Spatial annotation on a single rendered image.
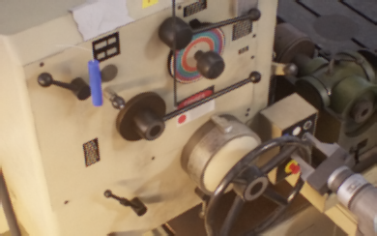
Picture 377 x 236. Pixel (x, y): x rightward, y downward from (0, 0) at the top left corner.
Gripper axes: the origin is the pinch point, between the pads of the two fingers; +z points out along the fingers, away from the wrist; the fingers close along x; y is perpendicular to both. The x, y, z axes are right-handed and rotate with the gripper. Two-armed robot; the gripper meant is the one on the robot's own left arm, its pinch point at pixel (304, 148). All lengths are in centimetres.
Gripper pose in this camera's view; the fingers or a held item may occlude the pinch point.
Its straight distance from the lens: 207.0
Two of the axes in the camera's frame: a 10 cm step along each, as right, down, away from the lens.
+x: -7.3, 6.8, -0.8
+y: -3.6, -4.8, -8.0
